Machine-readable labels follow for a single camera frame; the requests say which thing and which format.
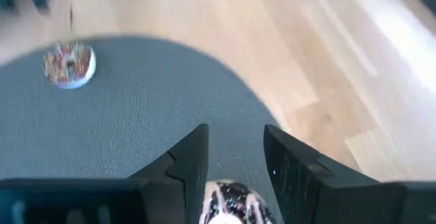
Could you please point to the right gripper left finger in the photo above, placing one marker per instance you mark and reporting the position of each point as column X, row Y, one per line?
column 184, row 169

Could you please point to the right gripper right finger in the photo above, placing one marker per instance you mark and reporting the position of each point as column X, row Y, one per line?
column 293, row 169

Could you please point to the chocolate frosted donut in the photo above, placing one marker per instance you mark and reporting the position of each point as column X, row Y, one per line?
column 235, row 200

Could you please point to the white frosted sprinkled donut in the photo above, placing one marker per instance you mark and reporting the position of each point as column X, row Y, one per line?
column 81, row 71

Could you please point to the large dark round plate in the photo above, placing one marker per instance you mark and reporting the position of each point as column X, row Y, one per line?
column 136, row 98

